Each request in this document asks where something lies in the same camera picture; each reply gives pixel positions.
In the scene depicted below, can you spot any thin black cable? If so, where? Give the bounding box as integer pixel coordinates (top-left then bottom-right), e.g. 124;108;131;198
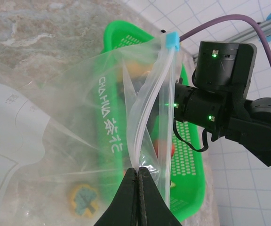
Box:
172;120;209;153

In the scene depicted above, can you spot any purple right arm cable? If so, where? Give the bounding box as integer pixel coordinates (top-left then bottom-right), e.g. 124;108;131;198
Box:
180;14;271;98

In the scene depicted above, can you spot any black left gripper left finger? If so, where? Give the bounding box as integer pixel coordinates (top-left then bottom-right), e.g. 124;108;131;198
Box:
95;166;140;226

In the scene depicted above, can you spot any blue bag zipper slider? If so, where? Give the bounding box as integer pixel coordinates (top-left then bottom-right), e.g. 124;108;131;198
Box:
165;32;181;51

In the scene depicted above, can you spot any dark purple toy eggplant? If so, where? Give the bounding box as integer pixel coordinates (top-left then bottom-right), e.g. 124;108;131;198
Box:
116;76;150;113

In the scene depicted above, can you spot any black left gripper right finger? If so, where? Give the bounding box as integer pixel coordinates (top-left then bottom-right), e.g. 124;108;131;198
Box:
137;166;183;226

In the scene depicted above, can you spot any green perforated plastic basket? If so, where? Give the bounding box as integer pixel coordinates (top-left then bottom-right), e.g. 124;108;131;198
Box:
99;20;208;223

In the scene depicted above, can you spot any orange toy carrot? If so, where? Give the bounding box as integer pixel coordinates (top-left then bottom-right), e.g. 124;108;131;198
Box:
153;138;176;163

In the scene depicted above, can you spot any clear zip-top plastic bag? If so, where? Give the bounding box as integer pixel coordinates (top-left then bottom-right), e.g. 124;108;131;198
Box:
0;35;184;226

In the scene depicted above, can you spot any orange toy fruit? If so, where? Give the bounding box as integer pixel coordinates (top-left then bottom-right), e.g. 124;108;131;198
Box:
125;59;151;76

